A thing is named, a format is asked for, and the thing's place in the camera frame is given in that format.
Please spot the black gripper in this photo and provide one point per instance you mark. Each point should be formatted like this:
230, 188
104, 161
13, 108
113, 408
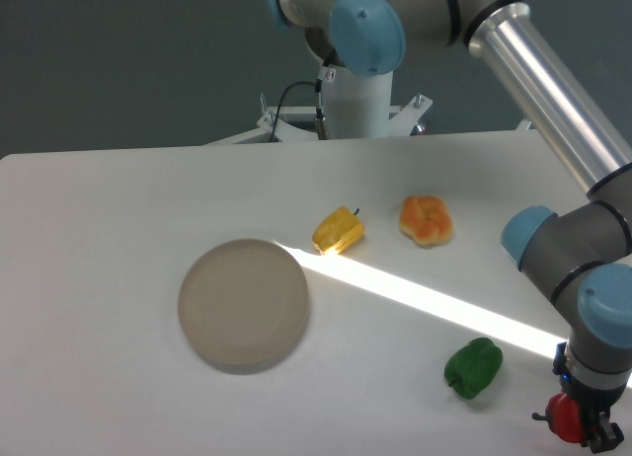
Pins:
595, 391

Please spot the red toy pepper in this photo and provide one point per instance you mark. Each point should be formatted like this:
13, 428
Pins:
564, 419

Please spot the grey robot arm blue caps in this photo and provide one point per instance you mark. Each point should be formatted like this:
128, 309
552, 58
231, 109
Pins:
575, 260

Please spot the green toy pepper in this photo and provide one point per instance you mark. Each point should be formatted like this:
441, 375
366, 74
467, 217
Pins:
473, 368

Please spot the yellow toy pepper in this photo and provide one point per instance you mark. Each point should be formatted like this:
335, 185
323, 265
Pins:
337, 232

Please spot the beige round plate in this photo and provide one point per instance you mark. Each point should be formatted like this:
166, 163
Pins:
243, 305

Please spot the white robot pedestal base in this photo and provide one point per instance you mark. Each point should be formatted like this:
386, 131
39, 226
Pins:
336, 105

